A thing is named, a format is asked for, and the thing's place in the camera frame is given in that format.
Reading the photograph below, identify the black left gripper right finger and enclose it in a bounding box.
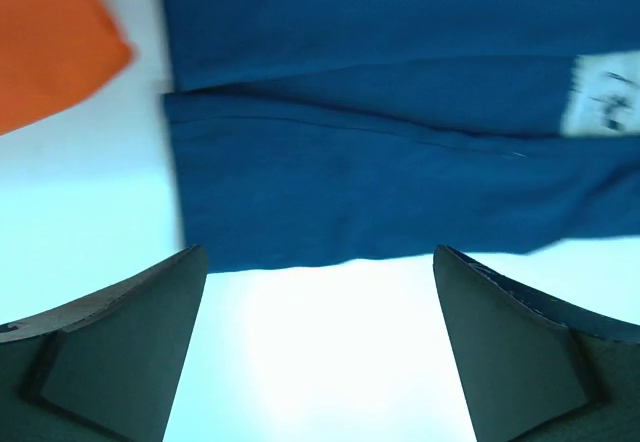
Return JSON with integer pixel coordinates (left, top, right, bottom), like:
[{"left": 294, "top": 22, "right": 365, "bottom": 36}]
[{"left": 433, "top": 246, "right": 639, "bottom": 442}]

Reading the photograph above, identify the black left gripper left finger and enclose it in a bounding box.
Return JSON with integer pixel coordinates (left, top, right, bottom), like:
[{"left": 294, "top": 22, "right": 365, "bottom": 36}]
[{"left": 1, "top": 246, "right": 208, "bottom": 441}]

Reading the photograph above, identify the blue t shirt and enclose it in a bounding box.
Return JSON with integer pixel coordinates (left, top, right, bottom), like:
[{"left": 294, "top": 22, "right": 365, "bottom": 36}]
[{"left": 163, "top": 0, "right": 639, "bottom": 273}]

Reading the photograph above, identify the folded orange t shirt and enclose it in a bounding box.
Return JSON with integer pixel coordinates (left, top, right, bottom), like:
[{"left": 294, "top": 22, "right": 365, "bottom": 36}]
[{"left": 1, "top": 0, "right": 132, "bottom": 134}]

